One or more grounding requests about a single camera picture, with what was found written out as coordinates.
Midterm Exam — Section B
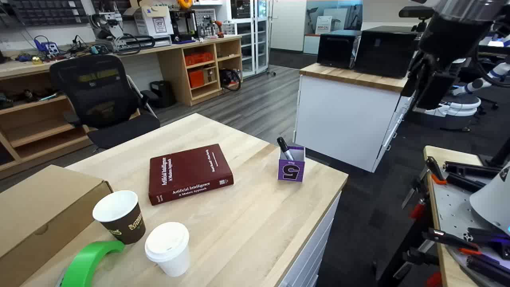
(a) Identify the black Sharpie marker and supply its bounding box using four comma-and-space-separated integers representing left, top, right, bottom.
277, 137, 294, 161

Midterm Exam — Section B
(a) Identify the purple and white cube box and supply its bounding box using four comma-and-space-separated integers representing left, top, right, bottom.
277, 146, 306, 182

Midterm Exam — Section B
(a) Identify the small black box appliance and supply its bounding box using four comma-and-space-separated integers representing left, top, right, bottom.
317, 32, 357, 68

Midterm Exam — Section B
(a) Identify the black microwave box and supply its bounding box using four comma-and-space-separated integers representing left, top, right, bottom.
353, 25, 417, 78

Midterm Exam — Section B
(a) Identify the brown cardboard box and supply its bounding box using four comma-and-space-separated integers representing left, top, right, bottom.
0, 166, 111, 287

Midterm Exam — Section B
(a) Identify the orange storage bin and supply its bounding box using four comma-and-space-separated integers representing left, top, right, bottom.
188, 68, 205, 87

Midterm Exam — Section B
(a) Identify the dark red hardcover book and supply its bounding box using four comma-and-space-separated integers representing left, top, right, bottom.
148, 143, 234, 205

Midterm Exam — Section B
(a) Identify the white cabinet with wood top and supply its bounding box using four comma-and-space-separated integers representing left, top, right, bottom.
294, 64, 411, 172

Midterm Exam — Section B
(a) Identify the black waste bin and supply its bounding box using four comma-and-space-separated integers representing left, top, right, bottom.
149, 81, 175, 107

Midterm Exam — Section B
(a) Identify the white lidded paper cup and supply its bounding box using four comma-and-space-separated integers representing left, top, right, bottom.
145, 221, 191, 277

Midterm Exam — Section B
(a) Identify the brown open paper cup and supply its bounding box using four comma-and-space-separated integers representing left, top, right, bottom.
92, 189, 145, 244

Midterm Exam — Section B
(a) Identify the black mesh office chair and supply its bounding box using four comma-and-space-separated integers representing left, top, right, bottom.
49, 56, 161, 150

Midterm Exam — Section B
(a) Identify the green tape roll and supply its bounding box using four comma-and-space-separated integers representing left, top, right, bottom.
59, 241, 124, 287

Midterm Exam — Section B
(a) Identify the wooden workbench with shelves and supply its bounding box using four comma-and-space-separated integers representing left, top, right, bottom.
0, 36, 240, 178

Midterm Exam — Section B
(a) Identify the wooden side table with clamps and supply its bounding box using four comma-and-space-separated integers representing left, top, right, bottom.
377, 145, 508, 287

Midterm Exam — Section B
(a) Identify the white cone lamp shade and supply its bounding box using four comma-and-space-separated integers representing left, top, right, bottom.
470, 162, 510, 234

